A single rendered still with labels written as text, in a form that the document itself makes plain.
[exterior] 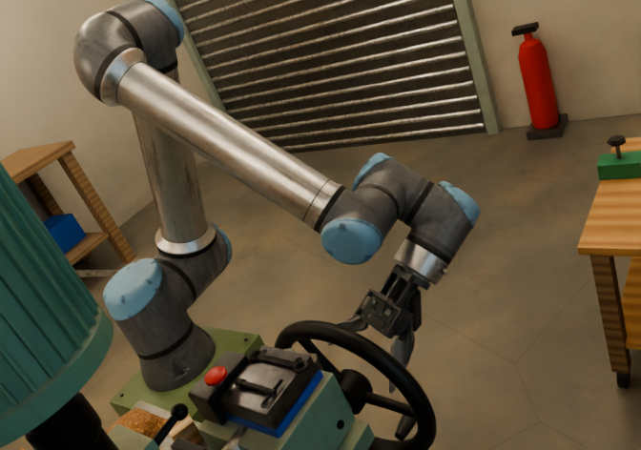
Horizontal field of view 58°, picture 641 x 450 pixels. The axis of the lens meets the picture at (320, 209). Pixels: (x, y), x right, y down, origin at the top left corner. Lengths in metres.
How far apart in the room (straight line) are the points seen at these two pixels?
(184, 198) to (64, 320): 0.85
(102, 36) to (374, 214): 0.55
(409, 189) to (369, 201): 0.10
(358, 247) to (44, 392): 0.54
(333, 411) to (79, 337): 0.37
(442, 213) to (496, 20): 2.43
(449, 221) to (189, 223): 0.65
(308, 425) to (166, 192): 0.74
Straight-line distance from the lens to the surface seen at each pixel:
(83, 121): 4.55
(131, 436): 0.69
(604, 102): 3.44
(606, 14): 3.27
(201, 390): 0.78
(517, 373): 2.03
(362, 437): 0.82
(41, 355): 0.52
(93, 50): 1.08
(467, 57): 3.46
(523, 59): 3.23
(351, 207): 0.93
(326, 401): 0.77
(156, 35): 1.18
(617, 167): 1.82
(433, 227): 1.02
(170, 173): 1.31
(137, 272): 1.42
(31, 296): 0.52
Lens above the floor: 1.46
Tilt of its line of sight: 26 degrees down
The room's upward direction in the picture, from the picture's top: 23 degrees counter-clockwise
